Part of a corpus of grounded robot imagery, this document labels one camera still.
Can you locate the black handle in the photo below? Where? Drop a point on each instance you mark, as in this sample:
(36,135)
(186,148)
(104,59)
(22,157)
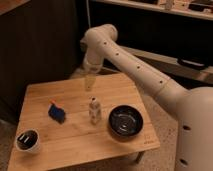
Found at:
(192,65)

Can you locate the blue sponge block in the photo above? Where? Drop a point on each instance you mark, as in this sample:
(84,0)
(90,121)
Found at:
(56,113)

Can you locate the white cup with dark contents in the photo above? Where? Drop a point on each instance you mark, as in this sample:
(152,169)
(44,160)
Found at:
(28,141)

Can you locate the clear plastic bottle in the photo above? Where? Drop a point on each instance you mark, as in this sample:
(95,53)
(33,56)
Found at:
(94,111)

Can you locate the wooden table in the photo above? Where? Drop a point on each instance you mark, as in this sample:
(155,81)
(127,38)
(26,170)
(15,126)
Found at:
(77,140)

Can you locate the upper wooden shelf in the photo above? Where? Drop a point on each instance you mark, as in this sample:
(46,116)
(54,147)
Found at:
(175,7)

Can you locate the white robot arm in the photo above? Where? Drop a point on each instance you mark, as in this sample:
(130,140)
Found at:
(193,108)

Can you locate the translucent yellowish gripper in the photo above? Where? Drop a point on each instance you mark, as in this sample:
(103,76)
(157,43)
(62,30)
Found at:
(89,81)

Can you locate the long wooden beam shelf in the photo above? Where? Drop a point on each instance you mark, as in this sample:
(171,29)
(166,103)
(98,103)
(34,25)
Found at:
(170,65)

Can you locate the black bowl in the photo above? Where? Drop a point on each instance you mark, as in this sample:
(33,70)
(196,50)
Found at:
(125,121)

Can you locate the metal pole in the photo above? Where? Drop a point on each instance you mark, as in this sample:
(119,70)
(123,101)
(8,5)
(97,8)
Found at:
(88,13)

